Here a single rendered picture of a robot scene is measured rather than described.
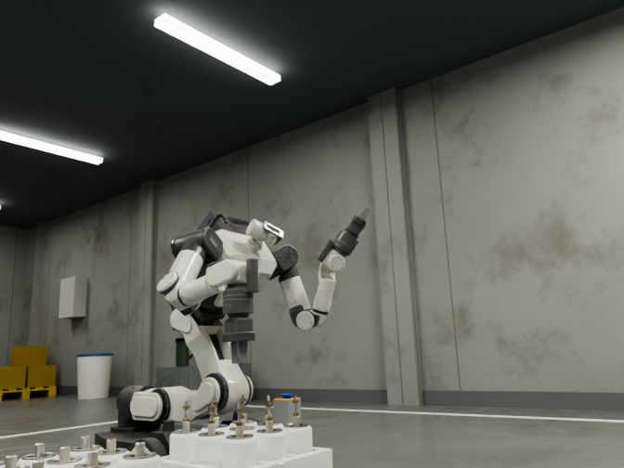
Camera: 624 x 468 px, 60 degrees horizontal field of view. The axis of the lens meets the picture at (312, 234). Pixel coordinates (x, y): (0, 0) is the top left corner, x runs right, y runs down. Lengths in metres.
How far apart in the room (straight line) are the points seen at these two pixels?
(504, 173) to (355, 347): 2.07
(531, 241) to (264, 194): 3.02
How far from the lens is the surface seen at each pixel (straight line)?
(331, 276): 2.23
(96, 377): 7.80
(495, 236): 4.64
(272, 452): 1.65
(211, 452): 1.65
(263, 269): 2.10
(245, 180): 6.47
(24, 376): 8.82
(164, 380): 5.67
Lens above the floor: 0.47
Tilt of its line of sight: 12 degrees up
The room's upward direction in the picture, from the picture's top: 2 degrees counter-clockwise
